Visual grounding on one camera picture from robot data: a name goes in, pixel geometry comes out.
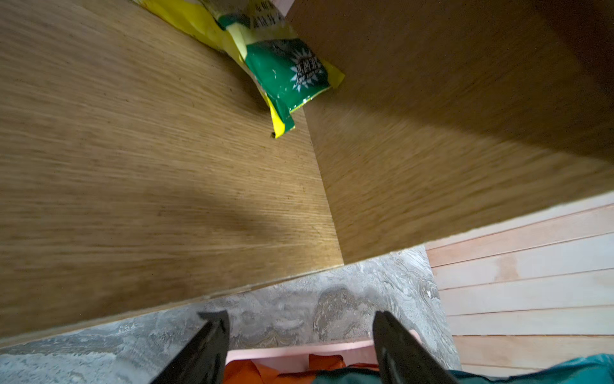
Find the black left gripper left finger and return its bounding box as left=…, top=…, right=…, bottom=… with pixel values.
left=151, top=310, right=230, bottom=384

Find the teal orange fertilizer bag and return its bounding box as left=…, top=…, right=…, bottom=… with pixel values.
left=311, top=354, right=614, bottom=384
left=222, top=355, right=382, bottom=384

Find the pink plastic basket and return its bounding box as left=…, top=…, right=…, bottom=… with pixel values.
left=224, top=329, right=423, bottom=375

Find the yellow green packet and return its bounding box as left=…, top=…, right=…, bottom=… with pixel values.
left=139, top=0, right=345, bottom=139

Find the wooden shelf unit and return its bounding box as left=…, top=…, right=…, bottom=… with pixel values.
left=1, top=1, right=613, bottom=347

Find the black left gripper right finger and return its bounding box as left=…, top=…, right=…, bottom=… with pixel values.
left=373, top=311, right=457, bottom=384

